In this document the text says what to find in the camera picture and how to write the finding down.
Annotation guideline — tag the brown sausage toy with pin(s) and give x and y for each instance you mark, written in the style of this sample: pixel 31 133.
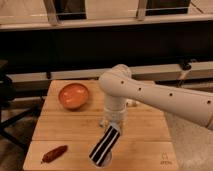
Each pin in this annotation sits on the brown sausage toy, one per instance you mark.
pixel 54 154

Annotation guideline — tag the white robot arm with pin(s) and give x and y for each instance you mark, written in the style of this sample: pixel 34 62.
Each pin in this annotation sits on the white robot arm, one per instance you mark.
pixel 118 86

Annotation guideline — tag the black clamp with cable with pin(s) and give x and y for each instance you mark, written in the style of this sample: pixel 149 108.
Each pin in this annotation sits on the black clamp with cable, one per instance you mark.
pixel 186 67

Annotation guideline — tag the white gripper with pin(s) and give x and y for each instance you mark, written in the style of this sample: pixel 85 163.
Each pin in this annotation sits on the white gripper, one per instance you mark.
pixel 115 118

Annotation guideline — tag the black office chair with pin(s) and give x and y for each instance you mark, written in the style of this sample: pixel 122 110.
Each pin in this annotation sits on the black office chair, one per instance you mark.
pixel 7 94

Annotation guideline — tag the orange bowl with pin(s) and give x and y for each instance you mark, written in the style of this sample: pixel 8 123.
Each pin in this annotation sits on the orange bowl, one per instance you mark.
pixel 73 96

